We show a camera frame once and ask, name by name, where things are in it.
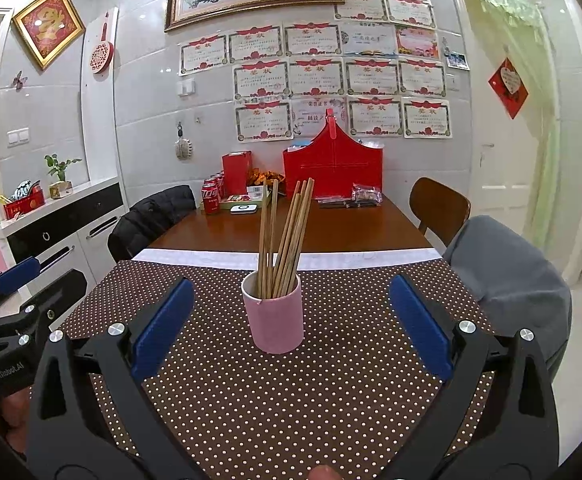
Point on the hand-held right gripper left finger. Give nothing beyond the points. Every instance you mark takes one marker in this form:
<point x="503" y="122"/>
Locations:
<point x="163" y="330"/>

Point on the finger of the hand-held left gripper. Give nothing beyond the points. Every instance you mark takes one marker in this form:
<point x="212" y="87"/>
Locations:
<point x="16" y="274"/>
<point x="56" y="295"/>

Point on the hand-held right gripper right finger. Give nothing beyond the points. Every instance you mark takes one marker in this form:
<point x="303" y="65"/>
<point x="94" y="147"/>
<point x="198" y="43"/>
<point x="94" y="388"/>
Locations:
<point x="421" y="330"/>

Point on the pink cup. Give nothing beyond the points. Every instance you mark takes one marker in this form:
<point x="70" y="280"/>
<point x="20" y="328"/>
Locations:
<point x="273" y="320"/>

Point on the bundle of wooden chopsticks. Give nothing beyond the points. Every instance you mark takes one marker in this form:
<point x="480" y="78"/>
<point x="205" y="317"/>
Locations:
<point x="291" y="240"/>

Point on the person's left hand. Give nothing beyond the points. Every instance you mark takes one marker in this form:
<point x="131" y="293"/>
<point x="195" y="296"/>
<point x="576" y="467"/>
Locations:
<point x="15" y="415"/>

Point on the person's right hand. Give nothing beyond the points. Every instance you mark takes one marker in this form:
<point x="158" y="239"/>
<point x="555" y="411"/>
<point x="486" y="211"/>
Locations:
<point x="324" y="474"/>

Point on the red tissue box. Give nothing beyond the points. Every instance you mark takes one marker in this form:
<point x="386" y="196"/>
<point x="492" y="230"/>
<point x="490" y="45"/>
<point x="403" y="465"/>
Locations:
<point x="26" y="207"/>

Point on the white sideboard cabinet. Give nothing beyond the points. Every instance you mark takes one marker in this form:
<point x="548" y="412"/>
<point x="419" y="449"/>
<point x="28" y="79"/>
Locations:
<point x="96" y="240"/>

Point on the black white patterned pouch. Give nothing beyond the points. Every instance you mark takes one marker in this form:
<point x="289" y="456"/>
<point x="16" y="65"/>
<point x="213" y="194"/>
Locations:
<point x="23" y="190"/>

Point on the potted green plant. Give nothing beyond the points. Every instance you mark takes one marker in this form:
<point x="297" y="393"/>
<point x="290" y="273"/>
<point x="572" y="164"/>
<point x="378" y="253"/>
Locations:
<point x="61" y="190"/>

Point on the grey garment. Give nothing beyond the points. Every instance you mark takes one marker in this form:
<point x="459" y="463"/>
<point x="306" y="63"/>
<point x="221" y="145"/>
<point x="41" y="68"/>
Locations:
<point x="511" y="280"/>

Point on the black jacket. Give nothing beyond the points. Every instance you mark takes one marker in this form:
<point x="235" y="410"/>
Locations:
<point x="151" y="220"/>

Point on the brown wooden chair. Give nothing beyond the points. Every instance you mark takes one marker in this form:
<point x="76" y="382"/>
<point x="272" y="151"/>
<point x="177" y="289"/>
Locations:
<point x="438" y="205"/>

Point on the row of red soda cans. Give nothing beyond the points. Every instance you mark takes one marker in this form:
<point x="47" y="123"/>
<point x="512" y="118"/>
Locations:
<point x="211" y="199"/>

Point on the brown polka dot tablecloth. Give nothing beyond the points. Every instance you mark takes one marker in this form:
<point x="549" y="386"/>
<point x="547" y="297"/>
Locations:
<point x="296" y="400"/>

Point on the white flat device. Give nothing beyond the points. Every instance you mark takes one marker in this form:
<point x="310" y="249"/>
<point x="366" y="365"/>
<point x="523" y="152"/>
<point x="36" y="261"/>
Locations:
<point x="243" y="209"/>

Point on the flat clear packet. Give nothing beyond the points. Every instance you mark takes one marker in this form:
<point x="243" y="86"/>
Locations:
<point x="336" y="202"/>

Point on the small white box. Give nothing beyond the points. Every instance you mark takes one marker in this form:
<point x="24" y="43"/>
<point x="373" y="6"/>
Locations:
<point x="256" y="191"/>

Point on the red upright box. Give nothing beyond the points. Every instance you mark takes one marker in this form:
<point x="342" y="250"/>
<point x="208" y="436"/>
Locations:
<point x="236" y="175"/>

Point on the white door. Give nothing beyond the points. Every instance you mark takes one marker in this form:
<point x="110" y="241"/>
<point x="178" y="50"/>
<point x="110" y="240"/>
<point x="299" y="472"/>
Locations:
<point x="501" y="170"/>

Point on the red gift bag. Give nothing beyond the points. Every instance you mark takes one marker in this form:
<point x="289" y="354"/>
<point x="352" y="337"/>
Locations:
<point x="336" y="170"/>

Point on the hanging grey charm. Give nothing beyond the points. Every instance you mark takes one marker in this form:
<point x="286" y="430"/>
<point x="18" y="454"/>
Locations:
<point x="183" y="149"/>

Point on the orange snack packets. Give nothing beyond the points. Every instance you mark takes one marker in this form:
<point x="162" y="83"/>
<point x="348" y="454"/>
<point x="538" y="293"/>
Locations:
<point x="266" y="176"/>

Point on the green curtain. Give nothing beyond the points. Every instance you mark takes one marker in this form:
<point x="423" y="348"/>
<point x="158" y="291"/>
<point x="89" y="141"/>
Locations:
<point x="541" y="110"/>

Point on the gold framed red picture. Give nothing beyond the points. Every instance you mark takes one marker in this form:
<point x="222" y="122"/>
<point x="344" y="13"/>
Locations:
<point x="48" y="25"/>

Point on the red diamond door ornament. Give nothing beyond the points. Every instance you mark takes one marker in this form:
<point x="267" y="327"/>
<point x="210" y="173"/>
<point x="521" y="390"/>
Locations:
<point x="508" y="85"/>

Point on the double white wall switch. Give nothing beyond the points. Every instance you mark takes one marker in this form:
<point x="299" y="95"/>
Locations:
<point x="18" y="136"/>

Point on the butterfly wall decoration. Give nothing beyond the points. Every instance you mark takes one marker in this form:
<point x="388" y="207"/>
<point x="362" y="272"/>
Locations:
<point x="19" y="80"/>

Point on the red round wall ornament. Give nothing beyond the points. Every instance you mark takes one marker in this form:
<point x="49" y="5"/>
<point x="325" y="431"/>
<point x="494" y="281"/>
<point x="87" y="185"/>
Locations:
<point x="101" y="57"/>

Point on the small white wall socket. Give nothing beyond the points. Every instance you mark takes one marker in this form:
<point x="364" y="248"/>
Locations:
<point x="453" y="83"/>

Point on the small wall photo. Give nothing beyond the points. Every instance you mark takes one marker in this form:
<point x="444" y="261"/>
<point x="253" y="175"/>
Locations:
<point x="458" y="60"/>

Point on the wall of award certificates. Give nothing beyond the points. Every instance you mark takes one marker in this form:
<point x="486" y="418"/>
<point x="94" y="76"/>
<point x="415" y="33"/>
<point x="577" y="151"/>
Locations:
<point x="316" y="77"/>

